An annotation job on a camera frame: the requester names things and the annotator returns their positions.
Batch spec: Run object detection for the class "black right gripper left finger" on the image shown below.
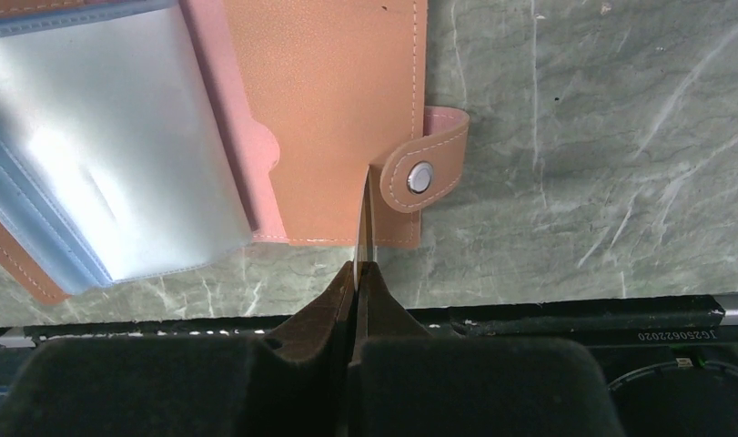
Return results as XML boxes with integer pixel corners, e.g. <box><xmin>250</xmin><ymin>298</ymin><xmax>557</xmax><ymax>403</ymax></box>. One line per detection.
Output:
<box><xmin>0</xmin><ymin>262</ymin><xmax>354</xmax><ymax>436</ymax></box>

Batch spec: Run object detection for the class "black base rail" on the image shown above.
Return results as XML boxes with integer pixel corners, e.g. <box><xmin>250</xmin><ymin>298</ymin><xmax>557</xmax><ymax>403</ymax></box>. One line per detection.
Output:
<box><xmin>0</xmin><ymin>293</ymin><xmax>738</xmax><ymax>396</ymax></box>

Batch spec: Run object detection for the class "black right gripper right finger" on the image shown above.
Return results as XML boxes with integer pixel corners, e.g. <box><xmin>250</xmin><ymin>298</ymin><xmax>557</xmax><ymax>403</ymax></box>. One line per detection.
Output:
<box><xmin>351</xmin><ymin>262</ymin><xmax>624</xmax><ymax>436</ymax></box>

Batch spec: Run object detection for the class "tan leather card holder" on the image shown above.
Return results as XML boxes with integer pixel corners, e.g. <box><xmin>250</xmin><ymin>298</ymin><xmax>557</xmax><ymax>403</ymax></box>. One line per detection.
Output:
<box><xmin>0</xmin><ymin>1</ymin><xmax>470</xmax><ymax>303</ymax></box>

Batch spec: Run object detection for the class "silver VIP card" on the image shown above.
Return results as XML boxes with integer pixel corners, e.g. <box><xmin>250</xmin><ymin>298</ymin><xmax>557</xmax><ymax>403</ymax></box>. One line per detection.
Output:
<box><xmin>353</xmin><ymin>168</ymin><xmax>376</xmax><ymax>291</ymax></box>

